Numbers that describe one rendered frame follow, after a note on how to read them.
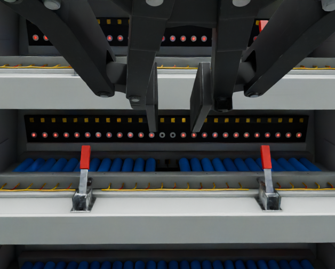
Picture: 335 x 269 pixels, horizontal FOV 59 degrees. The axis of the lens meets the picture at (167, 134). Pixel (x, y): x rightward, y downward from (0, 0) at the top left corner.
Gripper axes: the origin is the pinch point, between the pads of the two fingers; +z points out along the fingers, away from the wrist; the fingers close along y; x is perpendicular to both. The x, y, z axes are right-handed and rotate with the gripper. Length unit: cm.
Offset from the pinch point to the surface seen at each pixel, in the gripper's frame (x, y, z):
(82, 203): -7.0, -12.5, 23.0
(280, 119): 8.6, 21.5, 32.8
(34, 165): -0.5, -23.2, 30.7
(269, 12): 32, 21, 32
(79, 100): 7.0, -12.7, 18.3
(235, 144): 4.3, 13.2, 35.1
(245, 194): -5.8, 11.6, 24.6
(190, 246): -14.8, 4.5, 39.4
